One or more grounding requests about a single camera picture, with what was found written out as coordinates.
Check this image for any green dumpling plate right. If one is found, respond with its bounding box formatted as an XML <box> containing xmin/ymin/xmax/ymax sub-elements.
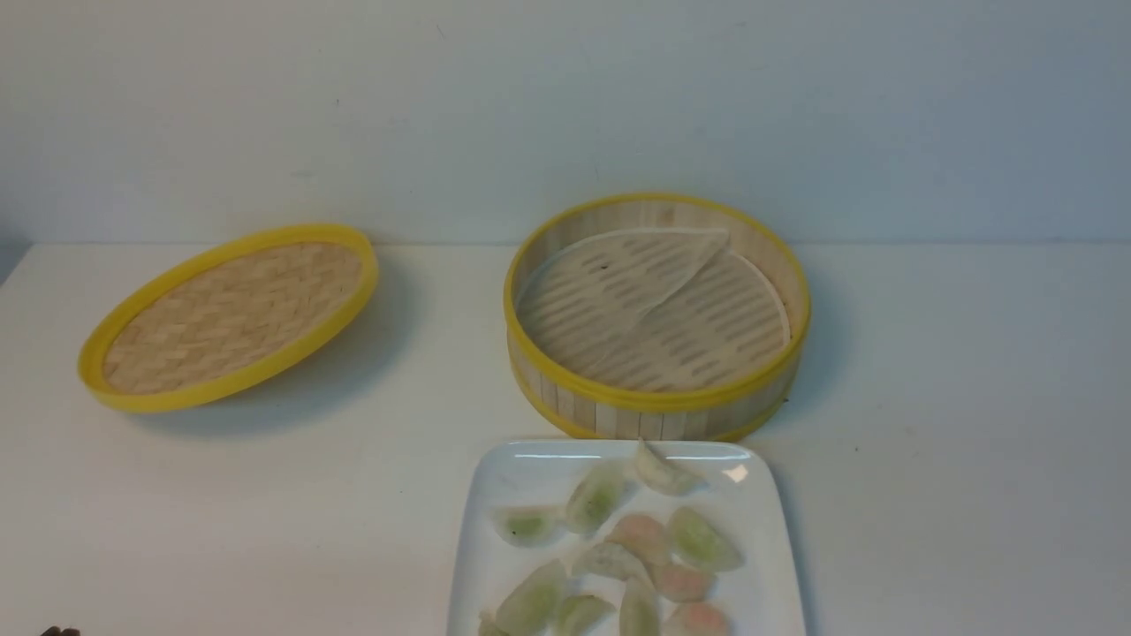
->
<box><xmin>665</xmin><ymin>506</ymin><xmax>744</xmax><ymax>574</ymax></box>

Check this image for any white square plate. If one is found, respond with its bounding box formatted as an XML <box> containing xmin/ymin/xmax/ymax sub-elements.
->
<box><xmin>447</xmin><ymin>439</ymin><xmax>808</xmax><ymax>635</ymax></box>

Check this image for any green dumpling plate upper middle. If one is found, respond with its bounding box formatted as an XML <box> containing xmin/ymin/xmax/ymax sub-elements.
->
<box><xmin>562</xmin><ymin>459</ymin><xmax>634</xmax><ymax>535</ymax></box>

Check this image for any yellow rimmed bamboo steamer basket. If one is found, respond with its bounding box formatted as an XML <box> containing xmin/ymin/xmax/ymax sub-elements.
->
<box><xmin>504</xmin><ymin>194</ymin><xmax>812</xmax><ymax>440</ymax></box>

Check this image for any pink dumpling plate centre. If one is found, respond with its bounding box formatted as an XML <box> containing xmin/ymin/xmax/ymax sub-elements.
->
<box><xmin>605</xmin><ymin>514</ymin><xmax>671</xmax><ymax>568</ymax></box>

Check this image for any green dumpling plate bottom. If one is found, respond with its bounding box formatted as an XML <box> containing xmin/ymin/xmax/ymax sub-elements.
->
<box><xmin>550</xmin><ymin>594</ymin><xmax>618</xmax><ymax>636</ymax></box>

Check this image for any yellow rimmed woven steamer lid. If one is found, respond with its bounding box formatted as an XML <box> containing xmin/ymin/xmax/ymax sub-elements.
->
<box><xmin>77</xmin><ymin>223</ymin><xmax>379</xmax><ymax>413</ymax></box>

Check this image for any pale white dumpling plate centre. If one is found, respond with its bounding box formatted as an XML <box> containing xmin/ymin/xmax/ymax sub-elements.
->
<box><xmin>570</xmin><ymin>541</ymin><xmax>653</xmax><ymax>587</ymax></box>

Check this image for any green dumpling plate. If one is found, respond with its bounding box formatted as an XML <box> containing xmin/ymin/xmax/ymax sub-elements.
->
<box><xmin>562</xmin><ymin>459</ymin><xmax>634</xmax><ymax>535</ymax></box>
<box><xmin>491</xmin><ymin>506</ymin><xmax>561</xmax><ymax>549</ymax></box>
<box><xmin>550</xmin><ymin>594</ymin><xmax>618</xmax><ymax>636</ymax></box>
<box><xmin>494</xmin><ymin>559</ymin><xmax>570</xmax><ymax>635</ymax></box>
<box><xmin>665</xmin><ymin>506</ymin><xmax>744</xmax><ymax>574</ymax></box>

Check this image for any green dumpling plate lower left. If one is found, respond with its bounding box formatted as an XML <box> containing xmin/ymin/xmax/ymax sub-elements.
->
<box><xmin>494</xmin><ymin>559</ymin><xmax>570</xmax><ymax>635</ymax></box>

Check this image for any pink dumpling plate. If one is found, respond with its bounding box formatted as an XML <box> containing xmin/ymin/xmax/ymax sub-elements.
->
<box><xmin>605</xmin><ymin>514</ymin><xmax>671</xmax><ymax>568</ymax></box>
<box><xmin>649</xmin><ymin>561</ymin><xmax>717</xmax><ymax>603</ymax></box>
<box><xmin>662</xmin><ymin>602</ymin><xmax>732</xmax><ymax>636</ymax></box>

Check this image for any dark object at table edge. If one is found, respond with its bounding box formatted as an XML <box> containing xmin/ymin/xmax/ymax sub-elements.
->
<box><xmin>41</xmin><ymin>625</ymin><xmax>81</xmax><ymax>636</ymax></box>

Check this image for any pale dumpling plate top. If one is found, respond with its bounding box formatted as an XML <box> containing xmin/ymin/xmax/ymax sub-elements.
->
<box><xmin>633</xmin><ymin>439</ymin><xmax>706</xmax><ymax>496</ymax></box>

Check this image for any pink dumpling plate bottom right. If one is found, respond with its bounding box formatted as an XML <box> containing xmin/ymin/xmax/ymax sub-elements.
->
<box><xmin>662</xmin><ymin>602</ymin><xmax>732</xmax><ymax>636</ymax></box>

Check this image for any pink dumpling plate lower right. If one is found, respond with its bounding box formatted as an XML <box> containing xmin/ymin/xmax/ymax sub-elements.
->
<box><xmin>649</xmin><ymin>561</ymin><xmax>717</xmax><ymax>603</ymax></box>

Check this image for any green dumpling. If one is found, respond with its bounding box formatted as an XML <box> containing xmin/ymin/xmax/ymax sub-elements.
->
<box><xmin>619</xmin><ymin>577</ymin><xmax>661</xmax><ymax>636</ymax></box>

